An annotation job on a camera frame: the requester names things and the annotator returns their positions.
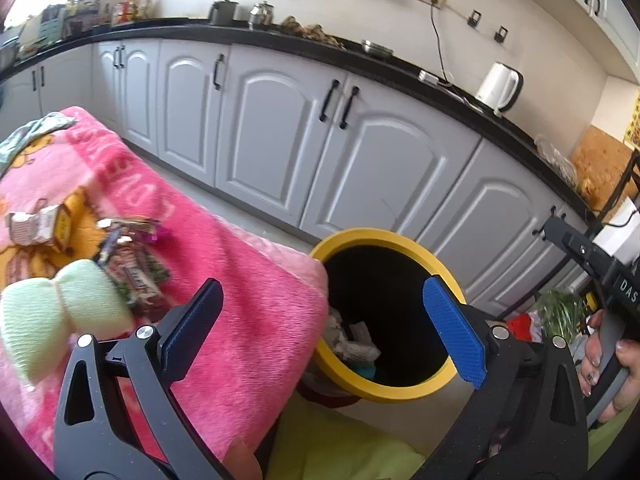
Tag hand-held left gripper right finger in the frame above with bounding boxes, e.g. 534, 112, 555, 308
422, 274, 593, 480

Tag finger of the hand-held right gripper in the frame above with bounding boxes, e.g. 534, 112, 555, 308
544, 216, 621, 273

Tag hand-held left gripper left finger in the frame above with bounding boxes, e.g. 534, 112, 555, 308
52, 276, 236, 480

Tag dark snack wrapper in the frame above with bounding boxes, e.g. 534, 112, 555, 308
112, 250, 172, 313

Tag yellow rimmed black trash bin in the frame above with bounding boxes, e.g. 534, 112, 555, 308
300, 229, 473, 403

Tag purple foil wrapper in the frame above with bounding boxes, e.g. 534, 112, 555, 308
97, 216, 171, 245

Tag pale green foam fruit net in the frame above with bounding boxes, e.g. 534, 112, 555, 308
0, 259, 135, 388

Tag small pink white carton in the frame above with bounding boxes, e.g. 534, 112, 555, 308
6, 204, 71, 251

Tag person's right hand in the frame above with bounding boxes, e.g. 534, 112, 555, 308
579, 309, 640, 425

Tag person's left hand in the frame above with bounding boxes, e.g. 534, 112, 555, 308
227, 437, 263, 480

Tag pink printed blanket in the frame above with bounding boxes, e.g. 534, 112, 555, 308
0, 106, 328, 473

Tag white box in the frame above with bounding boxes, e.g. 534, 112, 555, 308
600, 197, 640, 261

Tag green leafy vegetables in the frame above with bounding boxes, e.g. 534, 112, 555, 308
532, 287, 593, 338

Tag red plastic bag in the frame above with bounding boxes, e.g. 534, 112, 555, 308
507, 312, 546, 343

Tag black metal rack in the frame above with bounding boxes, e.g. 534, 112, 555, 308
587, 150, 640, 226

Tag clear plastic bag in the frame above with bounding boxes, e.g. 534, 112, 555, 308
535, 135, 578, 186

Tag cork board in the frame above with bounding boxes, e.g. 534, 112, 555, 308
570, 126, 640, 211

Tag lime green cloth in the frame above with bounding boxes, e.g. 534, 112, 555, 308
260, 395, 638, 480

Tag white electric kettle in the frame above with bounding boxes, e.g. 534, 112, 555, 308
475, 61, 524, 117

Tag white lower cabinets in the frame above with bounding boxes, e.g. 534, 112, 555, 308
0, 37, 591, 318

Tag white cabinets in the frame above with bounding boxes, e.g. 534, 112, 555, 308
525, 0, 640, 81
0, 37, 591, 318

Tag white upper cabinets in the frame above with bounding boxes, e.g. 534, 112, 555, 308
525, 0, 640, 81

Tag light blue cloth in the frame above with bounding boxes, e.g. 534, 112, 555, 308
0, 112, 76, 163

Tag black kitchen countertop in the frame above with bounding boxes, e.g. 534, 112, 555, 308
0, 17, 601, 221

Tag dark metal kettle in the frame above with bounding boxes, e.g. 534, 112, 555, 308
209, 0, 238, 26

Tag steel teapot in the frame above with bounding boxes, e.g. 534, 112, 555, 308
248, 1, 275, 28

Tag brown rag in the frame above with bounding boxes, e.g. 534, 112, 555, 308
280, 16, 346, 48

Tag group of condiment bottles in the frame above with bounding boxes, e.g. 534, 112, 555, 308
111, 0, 151, 26

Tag teal storage box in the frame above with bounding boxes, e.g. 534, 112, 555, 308
40, 5, 66, 41

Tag yellow wall poster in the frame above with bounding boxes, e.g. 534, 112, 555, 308
624, 87, 640, 150

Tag black power cable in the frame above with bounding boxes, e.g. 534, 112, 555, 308
430, 5, 453, 85

